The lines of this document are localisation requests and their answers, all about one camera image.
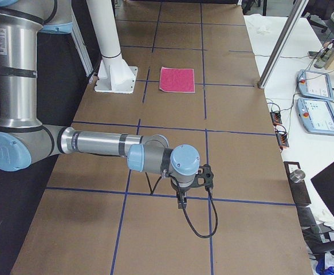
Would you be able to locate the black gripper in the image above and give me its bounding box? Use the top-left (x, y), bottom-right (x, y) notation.
top-left (171, 177), bottom-right (190, 209)

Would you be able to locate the white pedestal column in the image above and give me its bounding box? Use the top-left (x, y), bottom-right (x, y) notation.
top-left (87, 0), bottom-right (138, 94)

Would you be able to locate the far blue teach pendant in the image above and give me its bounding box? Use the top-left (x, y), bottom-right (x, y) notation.
top-left (297, 69), bottom-right (334, 101)

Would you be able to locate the orange black connector box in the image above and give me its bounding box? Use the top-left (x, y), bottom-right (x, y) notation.
top-left (275, 129), bottom-right (289, 150)
top-left (270, 111), bottom-right (282, 126)

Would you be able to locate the near orange black connector box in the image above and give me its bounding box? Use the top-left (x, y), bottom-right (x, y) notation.
top-left (275, 129), bottom-right (289, 150)

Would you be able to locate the aluminium frame post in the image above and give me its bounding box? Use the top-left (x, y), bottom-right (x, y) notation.
top-left (258, 0), bottom-right (309, 89)

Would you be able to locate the crumpled white tissue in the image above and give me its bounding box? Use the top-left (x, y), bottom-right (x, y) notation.
top-left (256, 25), bottom-right (271, 36)

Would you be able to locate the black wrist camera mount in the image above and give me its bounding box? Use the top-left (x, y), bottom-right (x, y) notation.
top-left (190, 164), bottom-right (214, 193)

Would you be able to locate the steel cylinder weight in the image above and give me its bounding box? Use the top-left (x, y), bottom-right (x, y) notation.
top-left (289, 169), bottom-right (305, 183)

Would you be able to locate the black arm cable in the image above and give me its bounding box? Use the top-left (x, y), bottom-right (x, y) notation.
top-left (145, 171), bottom-right (219, 238)

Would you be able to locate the blue teach pendant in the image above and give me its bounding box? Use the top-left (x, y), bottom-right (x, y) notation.
top-left (297, 97), bottom-right (334, 136)
top-left (297, 69), bottom-right (334, 101)

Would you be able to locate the pink towel with grey back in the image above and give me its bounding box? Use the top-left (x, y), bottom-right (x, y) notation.
top-left (159, 67), bottom-right (195, 93)

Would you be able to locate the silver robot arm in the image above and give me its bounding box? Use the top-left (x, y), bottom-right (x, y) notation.
top-left (0, 1), bottom-right (202, 209)

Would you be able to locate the black flat plate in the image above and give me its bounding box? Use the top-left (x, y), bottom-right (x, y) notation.
top-left (284, 162), bottom-right (311, 207)

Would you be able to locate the near blue teach pendant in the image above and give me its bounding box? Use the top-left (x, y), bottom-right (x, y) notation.
top-left (297, 97), bottom-right (334, 136)

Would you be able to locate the far orange black connector box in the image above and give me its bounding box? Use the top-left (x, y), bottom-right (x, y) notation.
top-left (270, 111), bottom-right (282, 126)

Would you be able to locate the black office chair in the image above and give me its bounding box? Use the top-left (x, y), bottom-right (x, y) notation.
top-left (301, 0), bottom-right (334, 33)

